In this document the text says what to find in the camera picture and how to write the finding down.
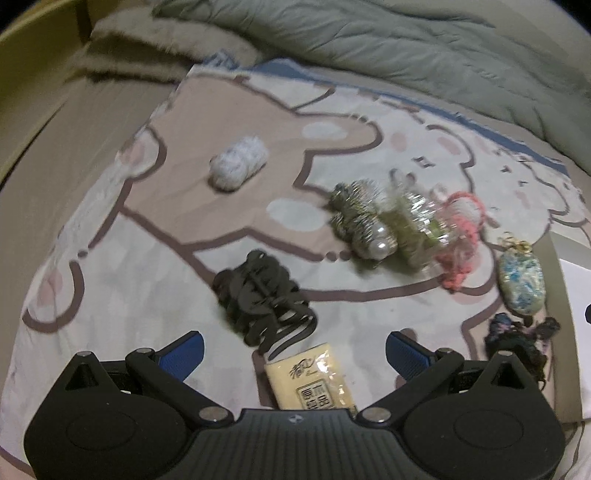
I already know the clear bag of cord necklace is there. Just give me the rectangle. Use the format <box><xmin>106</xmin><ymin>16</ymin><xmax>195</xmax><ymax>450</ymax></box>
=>
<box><xmin>380</xmin><ymin>169</ymin><xmax>457</xmax><ymax>270</ymax></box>

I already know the grey green duvet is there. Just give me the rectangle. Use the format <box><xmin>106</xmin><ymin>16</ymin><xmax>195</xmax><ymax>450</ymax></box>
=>
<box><xmin>153</xmin><ymin>1</ymin><xmax>590</xmax><ymax>170</ymax></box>

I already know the beige fluffy pillow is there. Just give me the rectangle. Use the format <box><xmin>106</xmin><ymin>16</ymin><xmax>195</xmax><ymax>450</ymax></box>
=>
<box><xmin>70</xmin><ymin>8</ymin><xmax>270</xmax><ymax>83</ymax></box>

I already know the yellow tissue packet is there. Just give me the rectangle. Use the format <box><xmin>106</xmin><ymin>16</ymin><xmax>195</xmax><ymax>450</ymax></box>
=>
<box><xmin>264</xmin><ymin>343</ymin><xmax>356</xmax><ymax>415</ymax></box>

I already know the cartoon bear print blanket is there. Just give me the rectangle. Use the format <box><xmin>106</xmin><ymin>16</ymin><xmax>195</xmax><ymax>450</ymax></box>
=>
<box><xmin>1</xmin><ymin>68</ymin><xmax>590</xmax><ymax>459</ymax></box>

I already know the blue floral brocade pouch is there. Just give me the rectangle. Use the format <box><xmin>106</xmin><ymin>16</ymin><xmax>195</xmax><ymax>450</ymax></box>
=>
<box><xmin>497</xmin><ymin>235</ymin><xmax>546</xmax><ymax>317</ymax></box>

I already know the white crochet scrunchie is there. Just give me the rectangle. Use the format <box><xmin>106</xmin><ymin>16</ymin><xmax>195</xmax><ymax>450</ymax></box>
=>
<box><xmin>209</xmin><ymin>136</ymin><xmax>270</xmax><ymax>192</ymax></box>

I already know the yellow wooden bed shelf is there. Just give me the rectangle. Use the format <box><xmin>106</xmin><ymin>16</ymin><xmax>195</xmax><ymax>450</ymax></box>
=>
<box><xmin>1</xmin><ymin>1</ymin><xmax>92</xmax><ymax>179</ymax></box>

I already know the pink white crochet doll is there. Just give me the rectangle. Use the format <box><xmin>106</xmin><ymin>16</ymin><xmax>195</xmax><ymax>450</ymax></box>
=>
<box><xmin>435</xmin><ymin>191</ymin><xmax>486</xmax><ymax>292</ymax></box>

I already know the dark multicolour hair tie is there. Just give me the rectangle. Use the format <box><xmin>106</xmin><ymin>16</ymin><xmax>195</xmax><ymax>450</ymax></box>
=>
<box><xmin>483</xmin><ymin>312</ymin><xmax>562</xmax><ymax>386</ymax></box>

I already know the black hair claw clip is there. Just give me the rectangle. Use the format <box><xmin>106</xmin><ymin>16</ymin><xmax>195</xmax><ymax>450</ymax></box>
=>
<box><xmin>211</xmin><ymin>250</ymin><xmax>318</xmax><ymax>360</ymax></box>

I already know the white cardboard box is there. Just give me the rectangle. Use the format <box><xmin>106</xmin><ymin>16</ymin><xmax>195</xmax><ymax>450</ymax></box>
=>
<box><xmin>560</xmin><ymin>259</ymin><xmax>591</xmax><ymax>419</ymax></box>

